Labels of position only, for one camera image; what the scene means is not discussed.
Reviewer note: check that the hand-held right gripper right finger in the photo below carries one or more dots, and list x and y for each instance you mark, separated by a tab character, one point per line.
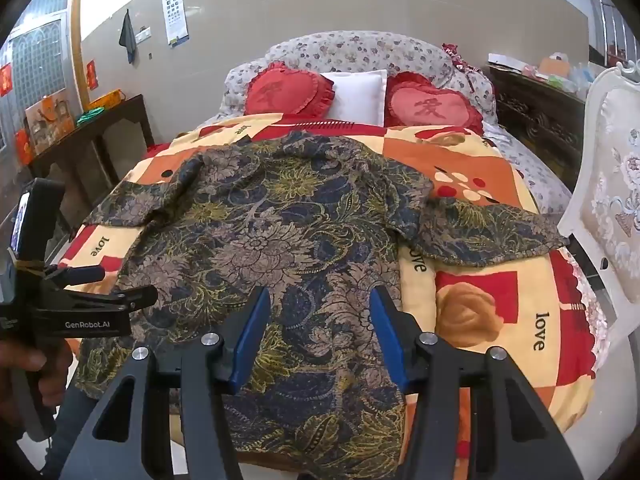
386	332

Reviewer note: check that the white paper sheet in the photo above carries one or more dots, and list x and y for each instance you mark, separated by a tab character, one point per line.
505	60

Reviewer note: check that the white floral upholstered chair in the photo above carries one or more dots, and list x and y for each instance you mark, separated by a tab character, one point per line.
615	180

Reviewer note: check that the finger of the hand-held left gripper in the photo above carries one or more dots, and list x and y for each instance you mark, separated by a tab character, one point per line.
80	275
130	297

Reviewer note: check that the person's left hand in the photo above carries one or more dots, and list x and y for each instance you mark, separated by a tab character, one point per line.
54	372

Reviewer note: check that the red ruffled bow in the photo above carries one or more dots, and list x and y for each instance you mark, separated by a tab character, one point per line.
456	55

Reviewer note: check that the frosted glass window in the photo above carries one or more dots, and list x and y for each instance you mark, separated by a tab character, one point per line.
40	35

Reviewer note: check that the dark wooden side table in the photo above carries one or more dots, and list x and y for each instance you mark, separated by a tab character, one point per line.
115	130

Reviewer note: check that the clear plastic bag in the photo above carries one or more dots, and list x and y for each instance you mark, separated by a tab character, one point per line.
582	76

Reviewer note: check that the dark hanging cloth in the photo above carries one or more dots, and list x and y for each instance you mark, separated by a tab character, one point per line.
127	35

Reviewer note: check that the white pillow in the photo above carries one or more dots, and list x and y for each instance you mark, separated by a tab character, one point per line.
357	95

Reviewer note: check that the eye chart poster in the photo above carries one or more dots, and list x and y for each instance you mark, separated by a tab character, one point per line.
175	10

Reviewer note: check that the orange cardboard box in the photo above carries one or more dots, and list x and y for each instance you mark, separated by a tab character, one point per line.
552	66

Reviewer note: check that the floral upholstered bed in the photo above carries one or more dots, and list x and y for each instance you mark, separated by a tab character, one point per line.
350	50

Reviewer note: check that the metal railing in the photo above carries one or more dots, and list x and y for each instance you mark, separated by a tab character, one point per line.
607	20

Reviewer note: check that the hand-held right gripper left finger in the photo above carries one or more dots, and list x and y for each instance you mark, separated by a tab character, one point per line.
250	332

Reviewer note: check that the red paper wall decoration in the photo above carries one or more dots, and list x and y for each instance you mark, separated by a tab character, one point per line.
91	74
5	80

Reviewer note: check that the orange paper gift bag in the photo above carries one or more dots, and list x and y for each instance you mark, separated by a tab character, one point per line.
47	120

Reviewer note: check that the orange red patchwork blanket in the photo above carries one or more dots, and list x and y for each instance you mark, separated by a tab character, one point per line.
480	175

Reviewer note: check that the green bundle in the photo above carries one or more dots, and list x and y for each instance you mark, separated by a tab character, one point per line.
90	116

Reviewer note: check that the carved dark wooden cabinet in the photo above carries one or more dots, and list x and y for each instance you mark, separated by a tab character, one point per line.
535	115

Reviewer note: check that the red heart pillow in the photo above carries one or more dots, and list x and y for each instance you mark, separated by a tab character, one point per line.
280	90
430	107

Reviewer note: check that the white wall socket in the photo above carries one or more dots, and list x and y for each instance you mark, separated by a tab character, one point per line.
143	35

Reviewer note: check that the dark floral patterned shirt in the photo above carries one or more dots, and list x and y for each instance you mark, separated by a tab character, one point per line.
280	240

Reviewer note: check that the red bag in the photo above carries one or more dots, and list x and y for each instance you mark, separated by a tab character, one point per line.
23	147

